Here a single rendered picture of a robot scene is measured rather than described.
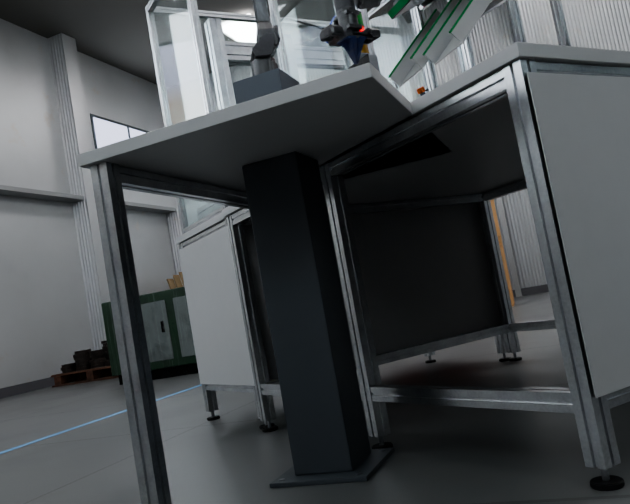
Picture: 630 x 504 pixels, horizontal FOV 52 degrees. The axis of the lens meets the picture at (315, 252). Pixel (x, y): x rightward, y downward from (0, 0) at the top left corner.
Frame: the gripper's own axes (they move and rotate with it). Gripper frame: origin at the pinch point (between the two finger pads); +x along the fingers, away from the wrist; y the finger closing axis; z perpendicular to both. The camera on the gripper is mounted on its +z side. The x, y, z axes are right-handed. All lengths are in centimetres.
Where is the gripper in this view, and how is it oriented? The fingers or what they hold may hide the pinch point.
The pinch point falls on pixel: (354, 52)
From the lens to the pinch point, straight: 193.9
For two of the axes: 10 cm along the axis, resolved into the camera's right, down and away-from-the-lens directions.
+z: -5.9, 1.3, 8.0
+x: 1.9, 9.8, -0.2
